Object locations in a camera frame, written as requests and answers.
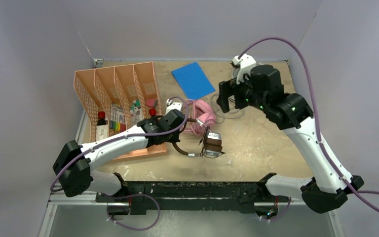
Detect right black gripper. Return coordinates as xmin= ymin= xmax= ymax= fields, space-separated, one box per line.
xmin=218 ymin=74 xmax=269 ymax=113

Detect pink wired headphones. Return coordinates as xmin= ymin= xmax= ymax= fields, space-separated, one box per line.
xmin=181 ymin=99 xmax=216 ymax=135

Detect brown on-ear headphones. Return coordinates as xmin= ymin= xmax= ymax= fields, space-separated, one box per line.
xmin=172 ymin=118 xmax=225 ymax=158

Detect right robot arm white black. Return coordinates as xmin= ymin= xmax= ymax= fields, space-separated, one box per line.
xmin=217 ymin=65 xmax=364 ymax=213

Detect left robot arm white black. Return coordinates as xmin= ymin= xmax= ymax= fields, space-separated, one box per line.
xmin=50 ymin=109 xmax=188 ymax=202

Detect blue notebook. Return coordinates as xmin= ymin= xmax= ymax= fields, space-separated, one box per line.
xmin=171 ymin=62 xmax=216 ymax=100

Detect red black stamp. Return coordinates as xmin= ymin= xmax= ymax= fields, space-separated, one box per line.
xmin=149 ymin=108 xmax=157 ymax=117

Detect pink grey eraser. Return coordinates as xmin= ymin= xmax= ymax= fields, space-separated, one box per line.
xmin=145 ymin=99 xmax=158 ymax=108

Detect green white glue stick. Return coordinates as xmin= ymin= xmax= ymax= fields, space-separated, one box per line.
xmin=129 ymin=100 xmax=141 ymax=114

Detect peach plastic desk organizer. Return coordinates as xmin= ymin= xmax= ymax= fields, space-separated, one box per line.
xmin=74 ymin=62 xmax=160 ymax=143

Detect clear ruler pack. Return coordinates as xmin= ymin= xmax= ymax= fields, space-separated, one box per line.
xmin=111 ymin=103 xmax=125 ymax=123

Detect colourful marker set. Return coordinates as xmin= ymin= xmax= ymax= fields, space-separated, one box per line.
xmin=110 ymin=120 xmax=126 ymax=133

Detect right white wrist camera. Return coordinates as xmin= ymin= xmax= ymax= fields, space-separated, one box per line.
xmin=230 ymin=54 xmax=262 ymax=84

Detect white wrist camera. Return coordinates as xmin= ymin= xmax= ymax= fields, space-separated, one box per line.
xmin=165 ymin=99 xmax=183 ymax=115
xmin=230 ymin=54 xmax=262 ymax=84

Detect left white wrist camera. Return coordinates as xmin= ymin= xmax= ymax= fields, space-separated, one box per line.
xmin=165 ymin=99 xmax=183 ymax=115

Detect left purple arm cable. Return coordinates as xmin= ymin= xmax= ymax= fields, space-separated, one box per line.
xmin=50 ymin=96 xmax=190 ymax=193

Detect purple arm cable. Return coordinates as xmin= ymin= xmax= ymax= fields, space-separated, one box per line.
xmin=238 ymin=37 xmax=379 ymax=220
xmin=50 ymin=96 xmax=190 ymax=193

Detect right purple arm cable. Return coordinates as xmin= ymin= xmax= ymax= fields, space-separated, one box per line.
xmin=238 ymin=37 xmax=379 ymax=220

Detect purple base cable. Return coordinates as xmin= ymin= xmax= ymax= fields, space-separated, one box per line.
xmin=106 ymin=193 xmax=161 ymax=232

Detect black base frame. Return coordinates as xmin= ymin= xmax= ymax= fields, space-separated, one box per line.
xmin=47 ymin=181 xmax=308 ymax=217

